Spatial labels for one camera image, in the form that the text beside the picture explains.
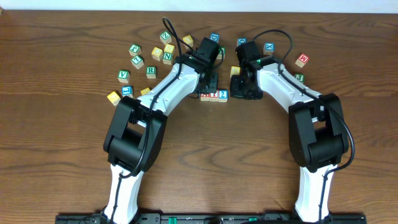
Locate red A block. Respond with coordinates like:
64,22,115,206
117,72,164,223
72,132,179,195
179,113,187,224
200,93,210,101

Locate red I block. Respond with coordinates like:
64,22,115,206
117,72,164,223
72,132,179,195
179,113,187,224
209,90,219,101

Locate blue 2 block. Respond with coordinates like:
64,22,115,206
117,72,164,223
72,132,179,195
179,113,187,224
218,90,229,103

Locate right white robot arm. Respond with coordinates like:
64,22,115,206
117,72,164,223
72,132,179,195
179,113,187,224
230,41,348,223

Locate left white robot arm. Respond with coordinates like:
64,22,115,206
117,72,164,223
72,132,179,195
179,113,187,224
101,37,221,223

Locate yellow block centre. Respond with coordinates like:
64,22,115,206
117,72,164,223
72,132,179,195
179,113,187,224
230,66,241,77

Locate green B block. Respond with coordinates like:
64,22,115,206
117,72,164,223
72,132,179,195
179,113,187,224
217,47,226,60

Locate blue D block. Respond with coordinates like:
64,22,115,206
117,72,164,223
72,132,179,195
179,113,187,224
237,38,247,46

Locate blue X block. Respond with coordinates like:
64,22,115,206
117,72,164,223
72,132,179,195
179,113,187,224
263,42,275,55

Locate blue block top pair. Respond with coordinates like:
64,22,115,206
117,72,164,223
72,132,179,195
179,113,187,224
210,33,220,42

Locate green N block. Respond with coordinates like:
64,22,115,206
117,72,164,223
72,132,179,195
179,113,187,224
162,52,174,65

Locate yellow block top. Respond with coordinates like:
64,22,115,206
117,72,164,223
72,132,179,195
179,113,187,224
182,35,193,50

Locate yellow block upper near N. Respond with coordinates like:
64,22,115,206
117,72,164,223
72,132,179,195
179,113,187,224
164,44,175,54

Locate yellow block n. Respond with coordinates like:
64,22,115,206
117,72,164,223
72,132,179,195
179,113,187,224
151,47,164,61
164,44,175,54

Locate green J block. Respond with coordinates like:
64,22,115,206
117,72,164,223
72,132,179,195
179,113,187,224
294,73,305,83

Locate green R block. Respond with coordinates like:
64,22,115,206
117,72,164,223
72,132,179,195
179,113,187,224
146,66,157,78

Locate green Z block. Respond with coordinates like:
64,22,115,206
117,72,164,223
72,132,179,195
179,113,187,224
160,31,172,45

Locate yellow block lower left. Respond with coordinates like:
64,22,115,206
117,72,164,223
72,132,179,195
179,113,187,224
140,88,150,95

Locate red M block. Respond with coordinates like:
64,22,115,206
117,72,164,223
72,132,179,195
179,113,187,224
295,54,310,68

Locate green 7 block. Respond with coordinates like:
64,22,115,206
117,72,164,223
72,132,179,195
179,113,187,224
131,55,144,69

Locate blue L block left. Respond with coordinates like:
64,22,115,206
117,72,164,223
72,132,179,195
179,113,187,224
121,86,134,98

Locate green V block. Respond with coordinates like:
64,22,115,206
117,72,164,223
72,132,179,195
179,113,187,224
118,70,130,83

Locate yellow block far left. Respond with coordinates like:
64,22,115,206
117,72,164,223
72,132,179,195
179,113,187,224
107,91,121,106

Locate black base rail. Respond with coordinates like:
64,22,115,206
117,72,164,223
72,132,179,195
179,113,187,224
55,212,367,224

